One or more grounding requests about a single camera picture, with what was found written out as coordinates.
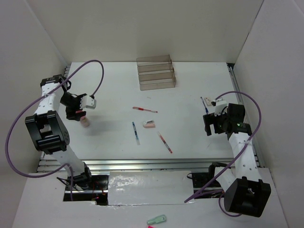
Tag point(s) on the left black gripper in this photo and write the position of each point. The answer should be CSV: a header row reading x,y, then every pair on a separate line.
x,y
71,113

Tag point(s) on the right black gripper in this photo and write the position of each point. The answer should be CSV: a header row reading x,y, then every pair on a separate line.
x,y
211,118

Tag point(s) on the blue gel pen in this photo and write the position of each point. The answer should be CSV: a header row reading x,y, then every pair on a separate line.
x,y
206,110
136,134

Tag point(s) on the pink crayon tube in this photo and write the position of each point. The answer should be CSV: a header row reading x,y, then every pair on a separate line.
x,y
84,121

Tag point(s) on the red gel pen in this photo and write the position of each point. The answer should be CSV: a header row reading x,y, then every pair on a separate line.
x,y
143,109
163,140

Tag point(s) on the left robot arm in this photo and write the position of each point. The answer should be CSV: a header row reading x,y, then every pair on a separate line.
x,y
49,133

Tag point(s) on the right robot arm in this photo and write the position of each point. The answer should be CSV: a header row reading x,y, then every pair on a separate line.
x,y
245,192

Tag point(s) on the white eraser pack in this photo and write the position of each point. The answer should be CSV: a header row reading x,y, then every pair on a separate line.
x,y
208,101

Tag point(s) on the pink eraser with sharpener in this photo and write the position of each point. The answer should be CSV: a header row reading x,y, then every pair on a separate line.
x,y
149,124

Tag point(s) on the tiered clear acrylic organizer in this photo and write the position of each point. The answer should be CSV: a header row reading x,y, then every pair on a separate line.
x,y
155,73

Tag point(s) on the white front cover board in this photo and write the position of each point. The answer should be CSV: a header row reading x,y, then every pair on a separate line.
x,y
149,188

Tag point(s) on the green clear object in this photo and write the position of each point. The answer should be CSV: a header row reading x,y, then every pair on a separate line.
x,y
157,220

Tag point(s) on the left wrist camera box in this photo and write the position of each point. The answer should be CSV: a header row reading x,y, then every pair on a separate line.
x,y
87,102

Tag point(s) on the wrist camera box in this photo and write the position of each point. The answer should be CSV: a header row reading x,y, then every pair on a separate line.
x,y
220,105
87,102

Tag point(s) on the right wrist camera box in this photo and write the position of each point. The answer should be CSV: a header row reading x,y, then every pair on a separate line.
x,y
220,105

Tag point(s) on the aluminium frame rail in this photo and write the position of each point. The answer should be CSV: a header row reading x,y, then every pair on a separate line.
x,y
109,143

